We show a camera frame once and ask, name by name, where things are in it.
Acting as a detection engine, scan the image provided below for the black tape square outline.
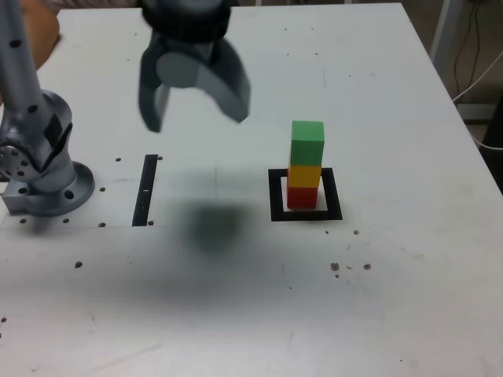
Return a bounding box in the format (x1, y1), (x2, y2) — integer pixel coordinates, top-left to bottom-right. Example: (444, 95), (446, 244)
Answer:
(267, 167), (343, 221)

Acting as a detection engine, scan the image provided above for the yellow cube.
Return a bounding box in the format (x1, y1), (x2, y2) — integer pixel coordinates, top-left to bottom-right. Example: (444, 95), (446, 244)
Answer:
(288, 163), (321, 189)

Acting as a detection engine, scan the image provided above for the thin black cable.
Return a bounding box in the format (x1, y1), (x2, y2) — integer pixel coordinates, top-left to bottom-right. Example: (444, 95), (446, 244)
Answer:
(453, 2), (477, 97)
(469, 2), (485, 87)

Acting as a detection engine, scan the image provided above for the white cable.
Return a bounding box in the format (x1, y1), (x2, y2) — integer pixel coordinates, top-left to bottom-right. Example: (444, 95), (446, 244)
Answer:
(467, 122), (503, 151)
(451, 50), (503, 103)

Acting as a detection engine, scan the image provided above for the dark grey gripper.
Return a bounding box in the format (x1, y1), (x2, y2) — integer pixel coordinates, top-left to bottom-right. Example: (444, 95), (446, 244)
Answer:
(137, 32), (252, 134)

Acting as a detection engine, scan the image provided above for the green cube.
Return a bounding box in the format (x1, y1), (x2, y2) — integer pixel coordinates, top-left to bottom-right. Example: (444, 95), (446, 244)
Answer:
(289, 120), (326, 166)

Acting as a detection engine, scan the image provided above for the white metal post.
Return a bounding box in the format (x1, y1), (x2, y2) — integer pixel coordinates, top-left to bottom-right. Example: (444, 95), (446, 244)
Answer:
(429, 0), (463, 75)

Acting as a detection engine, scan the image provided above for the red cube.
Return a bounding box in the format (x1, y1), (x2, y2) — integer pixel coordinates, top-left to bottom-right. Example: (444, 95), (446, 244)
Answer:
(286, 186), (318, 209)

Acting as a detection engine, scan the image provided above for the black tape strip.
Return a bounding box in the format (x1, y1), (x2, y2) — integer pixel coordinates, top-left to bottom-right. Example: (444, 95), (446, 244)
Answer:
(131, 154), (159, 228)

